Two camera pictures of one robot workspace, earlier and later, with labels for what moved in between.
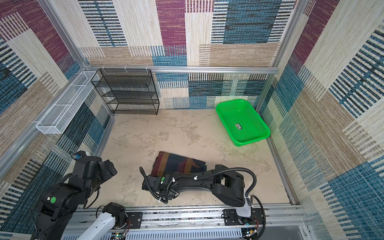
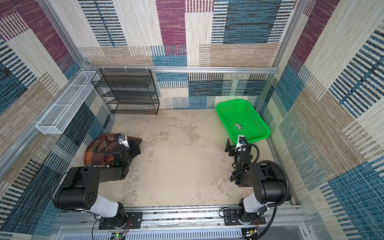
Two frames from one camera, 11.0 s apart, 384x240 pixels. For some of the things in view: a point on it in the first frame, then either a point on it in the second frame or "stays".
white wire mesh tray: [57, 118] stays
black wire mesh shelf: [128, 91] stays
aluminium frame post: [297, 13] stays
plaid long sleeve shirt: [166, 164] to [99, 151]
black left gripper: [108, 173] to [133, 153]
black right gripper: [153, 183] to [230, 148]
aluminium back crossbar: [180, 69] stays
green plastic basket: [242, 124] stays
